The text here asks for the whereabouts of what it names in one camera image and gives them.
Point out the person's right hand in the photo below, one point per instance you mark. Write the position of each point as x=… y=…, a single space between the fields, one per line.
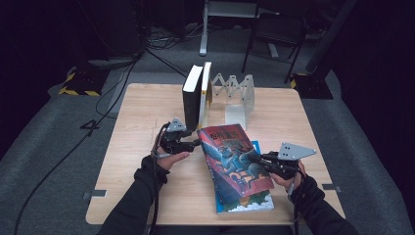
x=293 y=182

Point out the grey tape strip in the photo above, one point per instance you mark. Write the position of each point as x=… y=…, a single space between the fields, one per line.
x=332 y=188
x=94 y=194

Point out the dark slanted stand post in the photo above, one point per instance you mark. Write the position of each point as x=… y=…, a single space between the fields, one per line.
x=329 y=36

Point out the bright blue mountain picture book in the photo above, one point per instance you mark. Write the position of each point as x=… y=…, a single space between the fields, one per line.
x=251 y=206

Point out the yellow and black striped stand base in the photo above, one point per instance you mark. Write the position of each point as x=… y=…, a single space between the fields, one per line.
x=313 y=86
x=81 y=83

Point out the white expandable book rack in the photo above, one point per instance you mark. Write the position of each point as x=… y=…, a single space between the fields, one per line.
x=236 y=112

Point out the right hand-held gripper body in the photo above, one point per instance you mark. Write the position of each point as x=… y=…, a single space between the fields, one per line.
x=284 y=166

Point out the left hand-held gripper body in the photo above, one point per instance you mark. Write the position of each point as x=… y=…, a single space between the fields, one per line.
x=174 y=142

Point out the yellow book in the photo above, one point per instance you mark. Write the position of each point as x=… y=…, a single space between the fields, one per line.
x=205 y=98

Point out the black folding chair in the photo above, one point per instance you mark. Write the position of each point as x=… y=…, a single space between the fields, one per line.
x=277 y=29

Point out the grey metal desk leg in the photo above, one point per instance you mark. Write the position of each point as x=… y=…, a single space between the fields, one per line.
x=204 y=36

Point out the dark red and blue illustrated book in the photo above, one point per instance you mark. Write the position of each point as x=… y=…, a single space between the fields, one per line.
x=231 y=163

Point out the person's left hand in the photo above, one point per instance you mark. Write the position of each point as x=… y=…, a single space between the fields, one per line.
x=169 y=160

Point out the black hardcover book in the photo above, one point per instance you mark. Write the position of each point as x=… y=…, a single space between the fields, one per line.
x=191 y=107

